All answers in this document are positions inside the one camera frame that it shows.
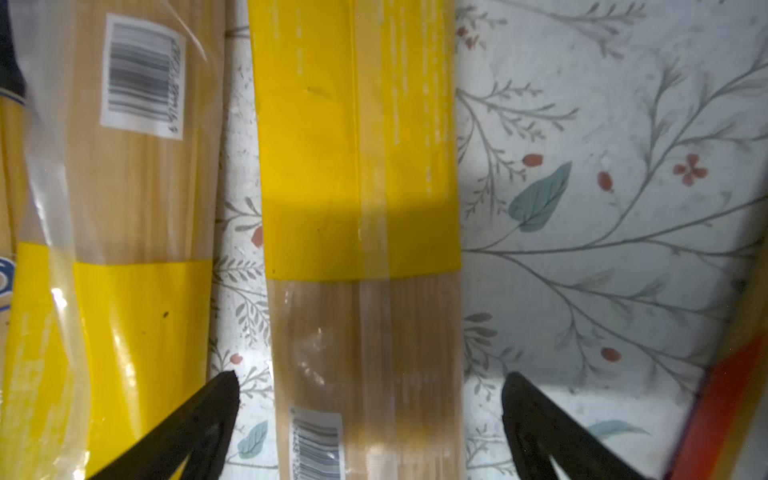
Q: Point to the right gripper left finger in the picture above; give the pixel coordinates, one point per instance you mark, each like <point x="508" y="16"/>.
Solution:
<point x="191" y="443"/>

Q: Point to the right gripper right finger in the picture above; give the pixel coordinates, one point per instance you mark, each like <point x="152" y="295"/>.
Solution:
<point x="541" y="435"/>

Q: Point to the yellow barcode spaghetti bag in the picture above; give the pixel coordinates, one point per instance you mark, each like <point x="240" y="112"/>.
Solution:
<point x="360" y="205"/>

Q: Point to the yellow clear spaghetti bag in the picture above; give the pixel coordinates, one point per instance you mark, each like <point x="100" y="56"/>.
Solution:
<point x="109" y="320"/>

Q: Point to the red yellow spaghetti bag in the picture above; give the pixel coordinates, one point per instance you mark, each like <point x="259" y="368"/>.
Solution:
<point x="726" y="436"/>

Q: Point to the blue yellow spaghetti bag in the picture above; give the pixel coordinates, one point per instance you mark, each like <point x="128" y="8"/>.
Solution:
<point x="13" y="173"/>

